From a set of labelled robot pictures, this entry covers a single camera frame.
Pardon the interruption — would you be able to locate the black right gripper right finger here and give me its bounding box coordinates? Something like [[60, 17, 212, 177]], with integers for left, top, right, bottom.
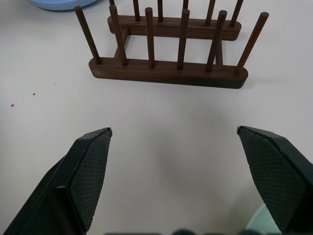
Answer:
[[236, 126, 313, 235]]

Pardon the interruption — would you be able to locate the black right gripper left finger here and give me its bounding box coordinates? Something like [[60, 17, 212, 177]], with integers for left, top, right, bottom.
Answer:
[[0, 127, 113, 235]]

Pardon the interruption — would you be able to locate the green plate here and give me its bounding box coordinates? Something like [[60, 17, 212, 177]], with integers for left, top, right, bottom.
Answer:
[[244, 204, 286, 235]]

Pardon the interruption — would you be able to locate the dark wooden dish rack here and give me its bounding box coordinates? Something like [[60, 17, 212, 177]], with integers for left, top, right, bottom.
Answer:
[[74, 0, 270, 90]]

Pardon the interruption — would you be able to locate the blue plate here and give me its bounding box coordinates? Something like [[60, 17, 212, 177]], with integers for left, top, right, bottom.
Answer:
[[25, 0, 98, 11]]

